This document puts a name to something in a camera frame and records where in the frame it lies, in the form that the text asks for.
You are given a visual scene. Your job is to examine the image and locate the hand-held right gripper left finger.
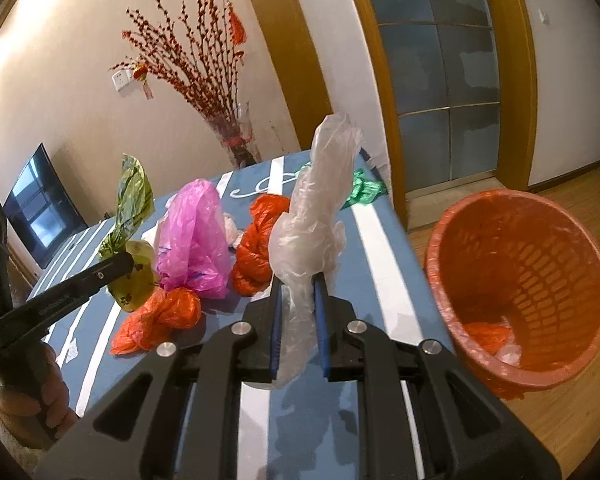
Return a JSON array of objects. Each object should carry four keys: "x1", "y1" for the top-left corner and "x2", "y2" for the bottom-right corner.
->
[{"x1": 32, "y1": 280, "x2": 286, "y2": 480}]

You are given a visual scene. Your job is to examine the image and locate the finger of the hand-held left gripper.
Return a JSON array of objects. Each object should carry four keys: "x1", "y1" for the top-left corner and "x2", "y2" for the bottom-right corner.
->
[{"x1": 75, "y1": 251, "x2": 136, "y2": 297}]

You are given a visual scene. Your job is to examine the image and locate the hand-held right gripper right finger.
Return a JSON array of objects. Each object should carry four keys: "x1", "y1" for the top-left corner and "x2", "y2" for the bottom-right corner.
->
[{"x1": 312, "y1": 272, "x2": 548, "y2": 480}]

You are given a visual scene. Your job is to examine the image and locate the orange plastic bag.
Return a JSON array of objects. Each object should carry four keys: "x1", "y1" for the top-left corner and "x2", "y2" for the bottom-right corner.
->
[
  {"x1": 110, "y1": 287, "x2": 202, "y2": 357},
  {"x1": 230, "y1": 194, "x2": 293, "y2": 296},
  {"x1": 462, "y1": 321, "x2": 513, "y2": 356}
]

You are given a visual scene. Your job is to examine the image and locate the yellow-green plastic bag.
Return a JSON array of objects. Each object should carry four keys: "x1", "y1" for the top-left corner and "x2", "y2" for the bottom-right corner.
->
[{"x1": 99, "y1": 154, "x2": 157, "y2": 313}]

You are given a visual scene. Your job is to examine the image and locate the pink plastic bag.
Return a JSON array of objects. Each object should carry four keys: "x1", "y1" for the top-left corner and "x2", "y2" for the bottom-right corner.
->
[{"x1": 155, "y1": 179, "x2": 231, "y2": 298}]

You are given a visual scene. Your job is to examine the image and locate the clear plastic bag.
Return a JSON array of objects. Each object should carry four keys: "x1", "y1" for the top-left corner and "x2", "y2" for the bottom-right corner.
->
[{"x1": 269, "y1": 112, "x2": 363, "y2": 391}]

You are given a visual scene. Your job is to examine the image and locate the orange plastic basket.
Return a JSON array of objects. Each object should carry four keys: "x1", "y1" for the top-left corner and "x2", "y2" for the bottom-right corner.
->
[{"x1": 425, "y1": 190, "x2": 600, "y2": 401}]

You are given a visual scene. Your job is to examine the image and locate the person's left hand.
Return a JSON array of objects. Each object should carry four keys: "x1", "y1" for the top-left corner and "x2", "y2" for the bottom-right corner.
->
[{"x1": 0, "y1": 342, "x2": 79, "y2": 450}]

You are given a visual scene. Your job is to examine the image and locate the black flat television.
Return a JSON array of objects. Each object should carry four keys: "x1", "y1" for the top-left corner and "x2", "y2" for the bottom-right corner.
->
[{"x1": 2, "y1": 142, "x2": 88, "y2": 270}]

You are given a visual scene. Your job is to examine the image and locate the blue striped tablecloth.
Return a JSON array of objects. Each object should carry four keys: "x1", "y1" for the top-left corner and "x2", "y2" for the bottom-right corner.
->
[{"x1": 10, "y1": 147, "x2": 461, "y2": 480}]

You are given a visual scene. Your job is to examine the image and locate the small white plastic bag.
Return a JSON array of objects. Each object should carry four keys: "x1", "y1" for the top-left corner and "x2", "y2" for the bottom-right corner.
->
[{"x1": 222, "y1": 212, "x2": 243, "y2": 248}]

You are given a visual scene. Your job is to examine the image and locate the green plastic bag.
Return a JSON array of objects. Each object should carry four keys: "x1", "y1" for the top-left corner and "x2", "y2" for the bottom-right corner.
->
[{"x1": 300, "y1": 162, "x2": 388, "y2": 210}]

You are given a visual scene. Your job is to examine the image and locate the glass vase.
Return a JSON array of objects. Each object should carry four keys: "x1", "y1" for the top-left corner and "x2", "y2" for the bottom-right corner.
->
[{"x1": 207, "y1": 102, "x2": 261, "y2": 170}]

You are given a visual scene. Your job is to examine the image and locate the red berry branches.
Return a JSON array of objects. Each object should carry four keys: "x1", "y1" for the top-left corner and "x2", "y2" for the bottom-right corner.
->
[{"x1": 109, "y1": 0, "x2": 246, "y2": 126}]

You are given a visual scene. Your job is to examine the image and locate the wooden doorway trim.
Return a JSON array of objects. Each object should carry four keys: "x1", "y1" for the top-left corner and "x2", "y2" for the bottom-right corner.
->
[{"x1": 235, "y1": 0, "x2": 333, "y2": 153}]

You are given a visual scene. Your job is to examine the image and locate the glass sliding door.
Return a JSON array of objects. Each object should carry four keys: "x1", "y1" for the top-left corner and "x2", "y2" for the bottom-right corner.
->
[{"x1": 352, "y1": 0, "x2": 503, "y2": 193}]

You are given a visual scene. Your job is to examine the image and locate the wooden door frame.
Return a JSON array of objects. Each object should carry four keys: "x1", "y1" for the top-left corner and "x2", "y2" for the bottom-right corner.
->
[{"x1": 337, "y1": 0, "x2": 538, "y2": 231}]

